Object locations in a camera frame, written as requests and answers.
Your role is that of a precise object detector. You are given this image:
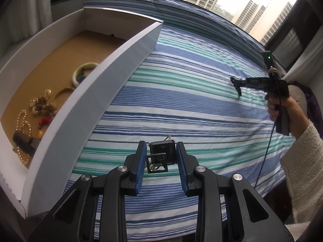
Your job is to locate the blue green striped bedsheet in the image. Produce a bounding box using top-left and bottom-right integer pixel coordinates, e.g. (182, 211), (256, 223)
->
(63, 0), (297, 239)

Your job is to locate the purple cloth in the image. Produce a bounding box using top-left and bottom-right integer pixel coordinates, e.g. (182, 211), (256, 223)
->
(303, 86), (321, 133)

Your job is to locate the person's right forearm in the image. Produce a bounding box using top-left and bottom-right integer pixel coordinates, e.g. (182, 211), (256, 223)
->
(280, 121), (323, 226)

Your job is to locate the white cardboard box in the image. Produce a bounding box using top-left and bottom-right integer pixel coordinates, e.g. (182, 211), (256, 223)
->
(0, 6), (164, 219)

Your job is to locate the black square earring pendant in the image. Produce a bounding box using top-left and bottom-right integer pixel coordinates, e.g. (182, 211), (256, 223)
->
(146, 136), (176, 174)

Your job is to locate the white curtain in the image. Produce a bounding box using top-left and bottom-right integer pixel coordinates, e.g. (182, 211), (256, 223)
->
(0, 0), (54, 52)

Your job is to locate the red bead bracelet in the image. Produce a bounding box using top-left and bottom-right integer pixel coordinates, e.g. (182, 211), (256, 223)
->
(37, 117), (51, 140)

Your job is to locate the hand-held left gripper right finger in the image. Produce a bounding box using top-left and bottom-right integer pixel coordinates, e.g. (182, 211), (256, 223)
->
(176, 141), (296, 242)

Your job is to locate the brown wooden bead bracelet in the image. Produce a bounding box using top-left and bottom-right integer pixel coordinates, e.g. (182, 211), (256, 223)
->
(29, 94), (59, 119)

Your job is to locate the thin black cable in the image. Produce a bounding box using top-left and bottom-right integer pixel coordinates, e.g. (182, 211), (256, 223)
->
(253, 123), (277, 190)

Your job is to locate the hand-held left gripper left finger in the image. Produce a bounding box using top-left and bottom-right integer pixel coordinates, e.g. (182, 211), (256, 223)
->
(28, 140), (147, 242)

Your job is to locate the person's right hand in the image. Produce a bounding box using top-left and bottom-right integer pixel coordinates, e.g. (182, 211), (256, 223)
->
(265, 94), (310, 142)

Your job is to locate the amber bead necklace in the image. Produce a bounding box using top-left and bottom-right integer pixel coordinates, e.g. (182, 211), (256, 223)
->
(16, 87), (76, 167)

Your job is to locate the beige plush cushion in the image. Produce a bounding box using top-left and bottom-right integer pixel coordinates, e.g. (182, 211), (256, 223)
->
(288, 83), (312, 111)

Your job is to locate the pale green jade bangle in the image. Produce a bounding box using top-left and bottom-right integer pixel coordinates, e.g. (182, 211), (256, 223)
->
(72, 63), (100, 86)

